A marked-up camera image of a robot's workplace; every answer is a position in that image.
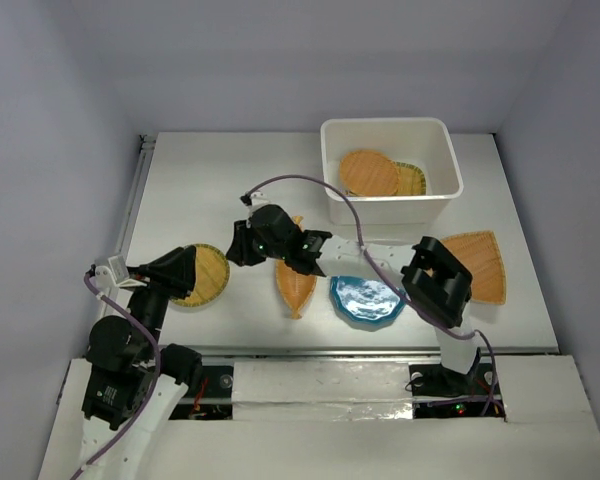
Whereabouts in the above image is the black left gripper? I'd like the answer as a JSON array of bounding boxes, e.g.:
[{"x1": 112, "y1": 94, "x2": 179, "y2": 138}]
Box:
[{"x1": 120, "y1": 242, "x2": 196, "y2": 357}]

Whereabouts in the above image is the round yellow green-rimmed plate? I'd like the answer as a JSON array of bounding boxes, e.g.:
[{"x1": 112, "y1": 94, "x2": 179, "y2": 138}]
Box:
[{"x1": 172, "y1": 243, "x2": 230, "y2": 308}]

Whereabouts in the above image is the boat-shaped orange woven basket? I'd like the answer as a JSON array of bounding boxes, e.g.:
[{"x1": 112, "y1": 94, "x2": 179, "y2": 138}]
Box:
[{"x1": 275, "y1": 215, "x2": 319, "y2": 321}]

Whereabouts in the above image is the blue polka-dot ceramic plate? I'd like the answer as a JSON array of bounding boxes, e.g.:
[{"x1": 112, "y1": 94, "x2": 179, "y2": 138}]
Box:
[{"x1": 329, "y1": 276, "x2": 406, "y2": 331}]

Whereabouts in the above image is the round orange woven plate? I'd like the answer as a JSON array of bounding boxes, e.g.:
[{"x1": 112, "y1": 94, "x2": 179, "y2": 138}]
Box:
[{"x1": 339, "y1": 149, "x2": 400, "y2": 197}]

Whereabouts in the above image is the triangular orange woven plate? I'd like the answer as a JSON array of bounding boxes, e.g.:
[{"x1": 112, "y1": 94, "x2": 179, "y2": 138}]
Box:
[{"x1": 441, "y1": 230, "x2": 507, "y2": 305}]

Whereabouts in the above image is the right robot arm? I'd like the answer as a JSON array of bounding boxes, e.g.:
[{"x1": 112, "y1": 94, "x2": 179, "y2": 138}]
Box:
[{"x1": 226, "y1": 204, "x2": 481, "y2": 399}]

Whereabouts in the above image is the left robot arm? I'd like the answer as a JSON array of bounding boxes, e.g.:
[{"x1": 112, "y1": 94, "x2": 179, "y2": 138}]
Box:
[{"x1": 73, "y1": 245, "x2": 203, "y2": 479}]

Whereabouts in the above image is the white plastic bin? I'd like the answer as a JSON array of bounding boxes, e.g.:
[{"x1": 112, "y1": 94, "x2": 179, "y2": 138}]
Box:
[{"x1": 320, "y1": 117, "x2": 464, "y2": 225}]

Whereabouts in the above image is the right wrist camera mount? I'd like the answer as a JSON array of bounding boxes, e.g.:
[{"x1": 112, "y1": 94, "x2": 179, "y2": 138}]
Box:
[{"x1": 240, "y1": 190, "x2": 270, "y2": 218}]

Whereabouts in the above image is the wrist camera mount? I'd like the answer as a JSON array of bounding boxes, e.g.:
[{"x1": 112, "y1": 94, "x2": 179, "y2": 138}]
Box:
[
  {"x1": 240, "y1": 190, "x2": 270, "y2": 218},
  {"x1": 87, "y1": 254, "x2": 146, "y2": 290}
]

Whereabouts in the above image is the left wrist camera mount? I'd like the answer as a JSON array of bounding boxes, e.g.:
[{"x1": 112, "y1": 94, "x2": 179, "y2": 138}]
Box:
[{"x1": 87, "y1": 254, "x2": 146, "y2": 290}]

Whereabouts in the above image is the aluminium table rail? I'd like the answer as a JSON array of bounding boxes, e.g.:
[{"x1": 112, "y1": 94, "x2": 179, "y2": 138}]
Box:
[{"x1": 54, "y1": 133, "x2": 157, "y2": 401}]

